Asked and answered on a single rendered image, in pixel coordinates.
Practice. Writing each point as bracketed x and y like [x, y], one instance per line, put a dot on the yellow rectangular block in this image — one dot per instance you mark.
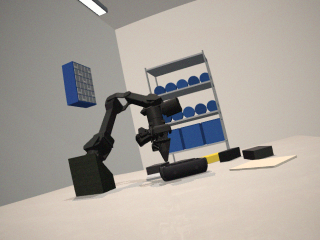
[212, 158]

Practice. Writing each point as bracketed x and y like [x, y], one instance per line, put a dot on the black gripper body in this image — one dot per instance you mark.
[159, 130]

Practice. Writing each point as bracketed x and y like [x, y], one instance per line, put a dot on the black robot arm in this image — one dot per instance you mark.
[153, 107]

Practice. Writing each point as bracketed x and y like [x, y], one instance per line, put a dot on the cream flat board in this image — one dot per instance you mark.
[264, 163]

